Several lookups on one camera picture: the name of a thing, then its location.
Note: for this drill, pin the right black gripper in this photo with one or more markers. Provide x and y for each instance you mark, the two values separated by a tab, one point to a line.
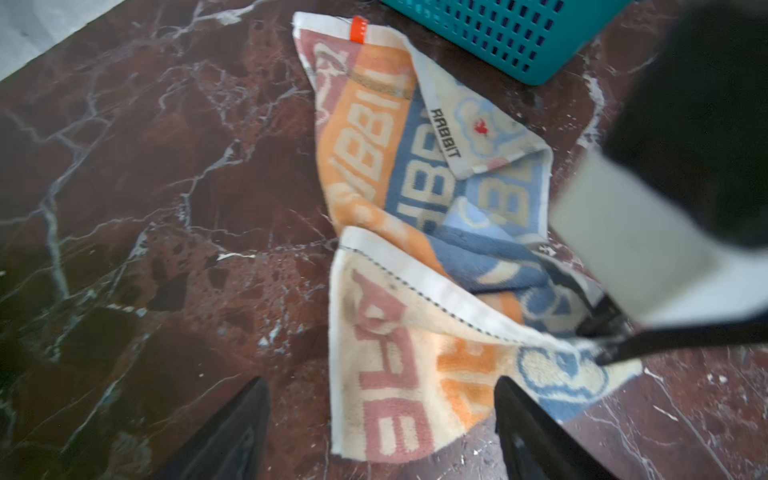
608	325

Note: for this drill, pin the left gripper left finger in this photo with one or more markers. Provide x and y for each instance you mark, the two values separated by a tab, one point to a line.
230	444

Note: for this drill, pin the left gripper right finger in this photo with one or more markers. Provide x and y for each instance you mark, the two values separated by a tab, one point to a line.
533	444

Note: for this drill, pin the rabbit print towel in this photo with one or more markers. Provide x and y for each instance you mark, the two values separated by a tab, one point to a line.
437	290

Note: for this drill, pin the teal plastic basket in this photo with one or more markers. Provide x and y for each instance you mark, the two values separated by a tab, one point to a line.
529	40

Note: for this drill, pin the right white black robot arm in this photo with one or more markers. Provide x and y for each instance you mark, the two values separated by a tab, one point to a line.
670	213

